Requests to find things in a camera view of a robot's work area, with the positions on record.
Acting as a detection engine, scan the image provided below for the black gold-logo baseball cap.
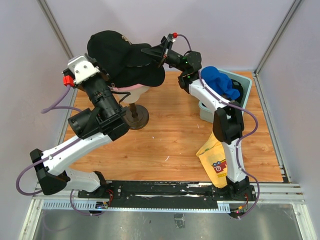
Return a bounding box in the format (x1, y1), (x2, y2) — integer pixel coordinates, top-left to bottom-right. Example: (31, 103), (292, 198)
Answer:
(87, 30), (158, 81)

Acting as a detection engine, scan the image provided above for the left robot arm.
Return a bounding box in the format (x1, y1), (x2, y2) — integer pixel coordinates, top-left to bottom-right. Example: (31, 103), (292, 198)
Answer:
(30, 54), (130, 198)

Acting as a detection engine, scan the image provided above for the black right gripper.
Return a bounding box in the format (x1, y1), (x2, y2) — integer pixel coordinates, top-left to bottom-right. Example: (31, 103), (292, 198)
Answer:
(140, 40), (187, 74)

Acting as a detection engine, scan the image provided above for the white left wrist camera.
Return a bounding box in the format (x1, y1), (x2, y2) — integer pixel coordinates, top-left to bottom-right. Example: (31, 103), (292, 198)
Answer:
(62, 53), (101, 88)

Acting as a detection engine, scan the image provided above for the light teal plastic bin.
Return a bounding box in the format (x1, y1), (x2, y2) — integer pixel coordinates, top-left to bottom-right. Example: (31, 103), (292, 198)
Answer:
(199, 69), (253, 125)

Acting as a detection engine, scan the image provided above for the pink sport baseball cap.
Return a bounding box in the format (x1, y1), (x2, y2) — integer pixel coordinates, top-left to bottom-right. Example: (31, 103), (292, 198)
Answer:
(110, 84), (144, 92)

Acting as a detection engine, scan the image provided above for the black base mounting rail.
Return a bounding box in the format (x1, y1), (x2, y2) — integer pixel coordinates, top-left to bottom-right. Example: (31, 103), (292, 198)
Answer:
(77, 180), (257, 207)

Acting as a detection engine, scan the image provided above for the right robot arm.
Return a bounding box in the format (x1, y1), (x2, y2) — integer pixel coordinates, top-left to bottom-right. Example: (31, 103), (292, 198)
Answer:
(141, 33), (250, 200)

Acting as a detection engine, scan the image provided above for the yellow printed cloth hat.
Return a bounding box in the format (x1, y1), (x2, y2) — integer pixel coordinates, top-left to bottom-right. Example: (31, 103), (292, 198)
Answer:
(196, 133), (228, 189)

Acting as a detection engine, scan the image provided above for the cream mannequin head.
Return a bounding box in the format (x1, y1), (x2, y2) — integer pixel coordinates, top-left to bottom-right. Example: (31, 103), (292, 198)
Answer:
(116, 85), (150, 104)

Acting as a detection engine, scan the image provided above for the white cable duct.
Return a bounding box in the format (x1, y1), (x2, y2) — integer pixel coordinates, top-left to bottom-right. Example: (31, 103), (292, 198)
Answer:
(42, 200), (231, 214)

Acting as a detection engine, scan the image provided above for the blue cap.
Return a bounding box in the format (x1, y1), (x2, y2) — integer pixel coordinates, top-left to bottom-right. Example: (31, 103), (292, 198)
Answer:
(200, 66), (241, 100)

